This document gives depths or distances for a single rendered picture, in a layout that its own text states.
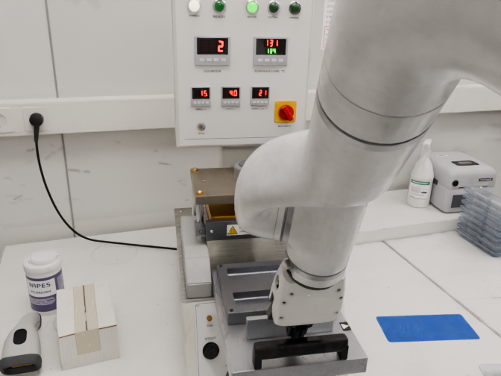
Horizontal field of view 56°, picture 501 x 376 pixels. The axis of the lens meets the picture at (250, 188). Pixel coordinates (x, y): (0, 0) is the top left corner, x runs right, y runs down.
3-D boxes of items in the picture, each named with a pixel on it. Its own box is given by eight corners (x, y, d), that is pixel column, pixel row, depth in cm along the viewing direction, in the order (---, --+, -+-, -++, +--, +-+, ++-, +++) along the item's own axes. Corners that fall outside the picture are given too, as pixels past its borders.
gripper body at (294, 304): (284, 286, 61) (273, 334, 68) (358, 280, 63) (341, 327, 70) (273, 243, 66) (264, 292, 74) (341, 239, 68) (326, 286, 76)
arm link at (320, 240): (275, 267, 60) (347, 282, 60) (290, 189, 52) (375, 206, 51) (284, 221, 67) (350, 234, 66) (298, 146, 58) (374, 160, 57)
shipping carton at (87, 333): (60, 319, 117) (56, 288, 114) (115, 310, 121) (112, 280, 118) (57, 371, 101) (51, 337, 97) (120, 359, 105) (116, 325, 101)
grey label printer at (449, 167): (409, 190, 193) (415, 150, 186) (452, 188, 197) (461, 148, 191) (444, 215, 170) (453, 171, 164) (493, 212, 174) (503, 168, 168)
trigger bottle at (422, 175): (408, 198, 185) (417, 136, 176) (429, 202, 181) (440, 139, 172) (404, 206, 177) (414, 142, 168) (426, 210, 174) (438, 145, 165)
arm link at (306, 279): (291, 279, 59) (287, 293, 61) (357, 274, 61) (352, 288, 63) (276, 230, 65) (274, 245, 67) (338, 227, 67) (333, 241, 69)
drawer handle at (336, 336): (251, 361, 74) (252, 340, 73) (343, 351, 77) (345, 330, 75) (254, 370, 72) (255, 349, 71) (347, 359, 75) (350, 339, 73)
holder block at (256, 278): (217, 274, 97) (217, 263, 96) (310, 268, 101) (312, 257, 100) (227, 325, 82) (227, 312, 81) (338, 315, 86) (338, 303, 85)
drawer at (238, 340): (211, 286, 100) (211, 254, 97) (311, 278, 104) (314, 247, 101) (231, 392, 73) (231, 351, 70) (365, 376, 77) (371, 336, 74)
